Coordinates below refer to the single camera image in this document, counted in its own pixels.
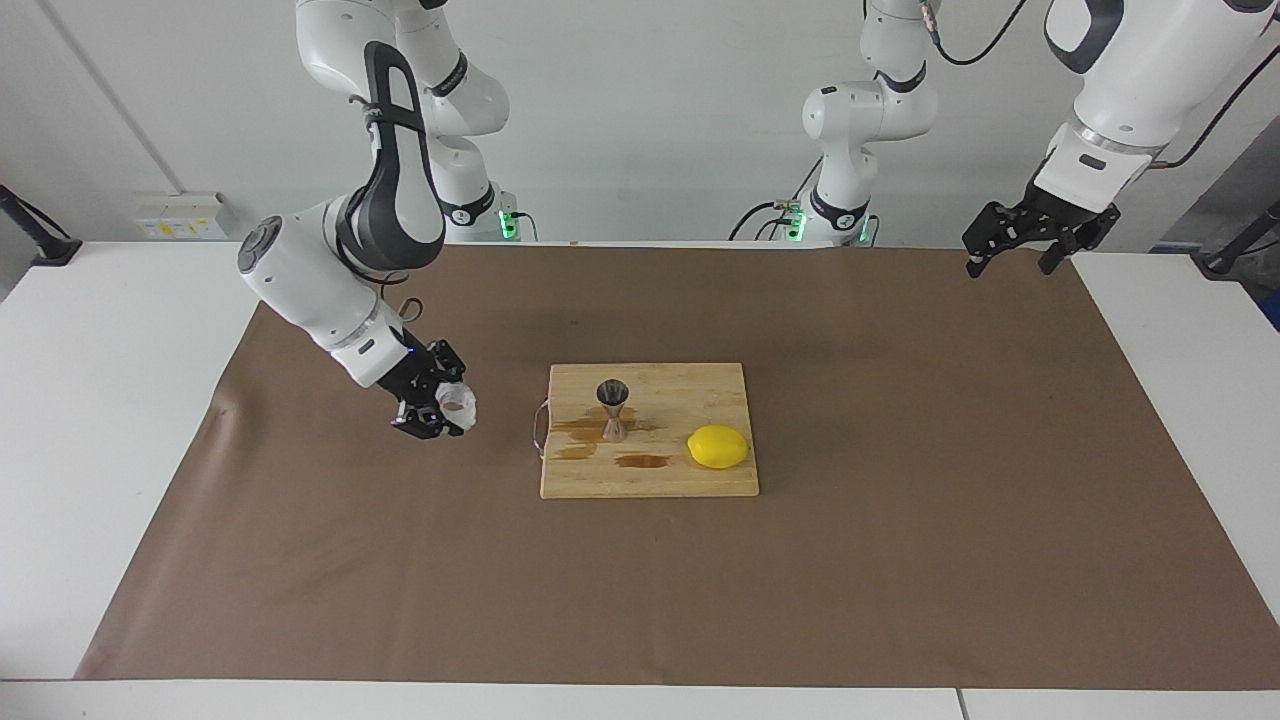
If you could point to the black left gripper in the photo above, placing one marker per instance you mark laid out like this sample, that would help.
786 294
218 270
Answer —
1055 222

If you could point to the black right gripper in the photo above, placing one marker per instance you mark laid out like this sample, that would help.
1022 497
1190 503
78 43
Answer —
415 372

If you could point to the small clear glass cup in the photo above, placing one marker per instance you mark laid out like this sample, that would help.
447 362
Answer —
460 404

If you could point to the steel double jigger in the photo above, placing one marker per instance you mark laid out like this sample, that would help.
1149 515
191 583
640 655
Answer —
613 395

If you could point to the brown paper table mat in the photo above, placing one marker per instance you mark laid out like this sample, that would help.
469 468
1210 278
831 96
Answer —
400 580

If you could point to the dark grey panel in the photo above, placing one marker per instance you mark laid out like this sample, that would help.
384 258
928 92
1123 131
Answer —
1230 200

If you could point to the black stand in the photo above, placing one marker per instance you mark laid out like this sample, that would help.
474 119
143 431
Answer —
40 240
1240 245

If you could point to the wooden cutting board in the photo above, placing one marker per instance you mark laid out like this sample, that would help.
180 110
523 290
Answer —
660 475

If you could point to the blue object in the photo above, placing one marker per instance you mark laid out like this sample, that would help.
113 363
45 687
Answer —
1273 312

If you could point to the yellow lemon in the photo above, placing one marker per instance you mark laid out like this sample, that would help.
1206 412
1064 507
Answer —
718 446

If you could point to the white wall socket box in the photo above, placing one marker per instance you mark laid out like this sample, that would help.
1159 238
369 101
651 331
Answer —
180 215

